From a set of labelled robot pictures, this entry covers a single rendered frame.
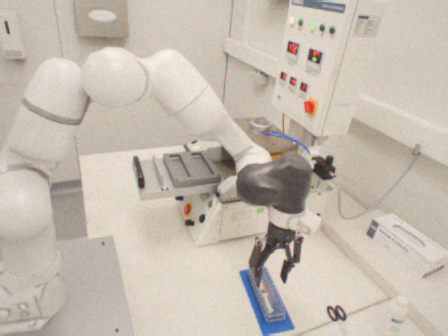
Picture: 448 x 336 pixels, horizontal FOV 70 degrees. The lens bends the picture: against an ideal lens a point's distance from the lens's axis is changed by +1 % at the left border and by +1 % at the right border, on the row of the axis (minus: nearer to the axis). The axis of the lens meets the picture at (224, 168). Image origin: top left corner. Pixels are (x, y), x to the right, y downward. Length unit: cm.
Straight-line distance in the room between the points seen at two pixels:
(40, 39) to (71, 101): 180
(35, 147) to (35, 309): 42
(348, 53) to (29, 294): 107
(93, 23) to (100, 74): 173
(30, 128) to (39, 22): 178
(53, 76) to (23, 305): 53
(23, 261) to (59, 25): 182
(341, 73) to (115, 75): 72
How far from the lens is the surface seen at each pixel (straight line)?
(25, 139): 72
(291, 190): 76
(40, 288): 92
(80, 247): 115
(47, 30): 246
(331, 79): 108
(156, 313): 101
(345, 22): 106
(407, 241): 130
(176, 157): 123
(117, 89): 60
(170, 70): 65
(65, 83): 68
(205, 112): 66
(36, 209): 71
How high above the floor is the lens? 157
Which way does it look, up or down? 30 degrees down
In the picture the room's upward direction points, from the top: 6 degrees clockwise
